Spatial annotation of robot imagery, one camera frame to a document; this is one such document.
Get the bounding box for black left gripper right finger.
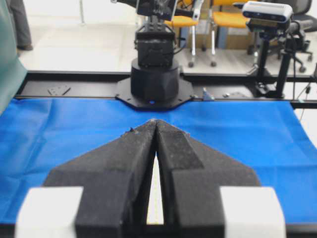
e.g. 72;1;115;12
154;119;287;238

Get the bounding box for person leg grey trousers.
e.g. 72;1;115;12
6;0;33;51

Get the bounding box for green curtain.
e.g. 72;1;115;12
0;0;27;113

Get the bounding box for black table frame rail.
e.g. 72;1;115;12
15;71;317;111

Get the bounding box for blue table cloth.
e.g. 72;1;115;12
0;98;317;223

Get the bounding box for white depth camera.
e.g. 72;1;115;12
242;1;293;23

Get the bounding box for black office chair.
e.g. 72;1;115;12
247;0;314;73

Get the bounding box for black camera stand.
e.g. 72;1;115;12
249;19;312;99

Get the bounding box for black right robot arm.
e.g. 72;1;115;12
126;0;286;238

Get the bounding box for yellow office chair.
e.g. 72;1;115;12
209;0;247;67
165;0;217;67

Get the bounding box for yellow checked towel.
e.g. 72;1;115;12
147;156;164;225

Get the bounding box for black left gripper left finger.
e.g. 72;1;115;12
15;119;158;238

